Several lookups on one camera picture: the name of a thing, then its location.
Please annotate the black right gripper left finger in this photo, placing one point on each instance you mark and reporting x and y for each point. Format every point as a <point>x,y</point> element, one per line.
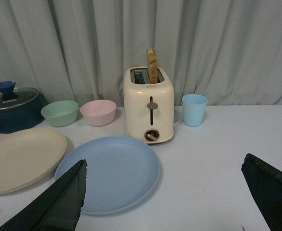
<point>58,208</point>

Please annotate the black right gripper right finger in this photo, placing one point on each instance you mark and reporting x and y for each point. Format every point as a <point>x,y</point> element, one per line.
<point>265,184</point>

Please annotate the light blue plate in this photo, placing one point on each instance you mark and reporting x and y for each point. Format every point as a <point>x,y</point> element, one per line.
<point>121,172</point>

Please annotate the beige plate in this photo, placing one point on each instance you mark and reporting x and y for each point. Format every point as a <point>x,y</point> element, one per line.
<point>28,156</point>

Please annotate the green bowl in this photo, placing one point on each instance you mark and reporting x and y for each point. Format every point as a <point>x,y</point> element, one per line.
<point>60,113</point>

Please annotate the pink bowl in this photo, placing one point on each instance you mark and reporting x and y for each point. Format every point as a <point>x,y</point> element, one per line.
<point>99,112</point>

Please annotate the dark blue pot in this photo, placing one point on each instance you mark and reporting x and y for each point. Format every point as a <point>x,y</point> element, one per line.
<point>22,117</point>

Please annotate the light blue cup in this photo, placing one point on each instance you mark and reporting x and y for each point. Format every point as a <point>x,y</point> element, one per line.
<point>194,107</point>

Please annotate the glass pot lid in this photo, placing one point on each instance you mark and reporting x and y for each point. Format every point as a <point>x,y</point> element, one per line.
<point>11,97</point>

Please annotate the grey curtain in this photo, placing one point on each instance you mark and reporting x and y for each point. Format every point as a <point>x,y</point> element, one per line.
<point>227,50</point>

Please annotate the cream toaster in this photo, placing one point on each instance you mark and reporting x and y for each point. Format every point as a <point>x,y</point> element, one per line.
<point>149,108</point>

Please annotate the bread slice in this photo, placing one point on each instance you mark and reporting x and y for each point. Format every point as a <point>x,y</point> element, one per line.
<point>152,65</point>

